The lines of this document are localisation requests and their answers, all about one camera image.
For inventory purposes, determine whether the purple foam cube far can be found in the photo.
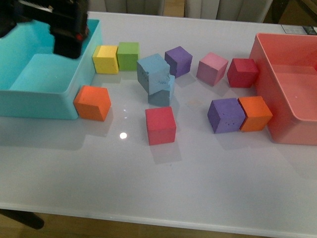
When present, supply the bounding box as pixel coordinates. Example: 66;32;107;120
164;46;193;78

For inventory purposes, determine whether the label sticker on table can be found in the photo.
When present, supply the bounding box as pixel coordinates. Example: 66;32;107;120
281;24;317;36

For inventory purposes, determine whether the red foam cube centre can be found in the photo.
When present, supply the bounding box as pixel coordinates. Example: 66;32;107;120
145;106;176;145

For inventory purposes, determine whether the orange foam cube left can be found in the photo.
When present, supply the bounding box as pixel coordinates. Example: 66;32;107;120
73;85;111;121

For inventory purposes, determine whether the orange foam cube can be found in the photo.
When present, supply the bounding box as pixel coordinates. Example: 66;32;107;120
73;85;111;121
238;96;272;132

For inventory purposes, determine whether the green foam cube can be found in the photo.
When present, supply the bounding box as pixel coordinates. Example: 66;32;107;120
117;42;140;71

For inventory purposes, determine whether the purple foam cube near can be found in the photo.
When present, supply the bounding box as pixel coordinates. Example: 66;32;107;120
207;98;246;134

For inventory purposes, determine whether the pink foam cube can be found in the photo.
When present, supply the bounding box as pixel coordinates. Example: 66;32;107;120
196;52;228;86

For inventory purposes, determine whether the teal plastic bin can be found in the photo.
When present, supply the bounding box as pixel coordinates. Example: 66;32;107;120
0;19;103;119

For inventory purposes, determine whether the dark red foam cube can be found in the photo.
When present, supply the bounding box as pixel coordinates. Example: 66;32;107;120
227;58;259;88

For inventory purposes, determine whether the purple foam cube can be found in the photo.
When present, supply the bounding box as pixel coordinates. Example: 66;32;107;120
164;46;193;78
207;98;246;134

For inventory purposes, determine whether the orange foam cube right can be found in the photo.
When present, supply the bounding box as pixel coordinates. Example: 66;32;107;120
238;96;272;132

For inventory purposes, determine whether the light blue foam cube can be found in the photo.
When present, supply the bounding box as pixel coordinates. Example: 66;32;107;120
137;54;170;95

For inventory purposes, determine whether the yellow foam cube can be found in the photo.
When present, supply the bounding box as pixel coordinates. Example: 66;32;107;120
92;45;119;74

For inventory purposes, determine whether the pink plastic bin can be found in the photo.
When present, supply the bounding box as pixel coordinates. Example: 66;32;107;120
250;33;317;145

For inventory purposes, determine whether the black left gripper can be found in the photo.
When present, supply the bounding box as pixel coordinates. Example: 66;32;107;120
0;0;89;59

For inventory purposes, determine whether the black table leg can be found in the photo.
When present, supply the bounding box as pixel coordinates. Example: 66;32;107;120
0;209;45;230

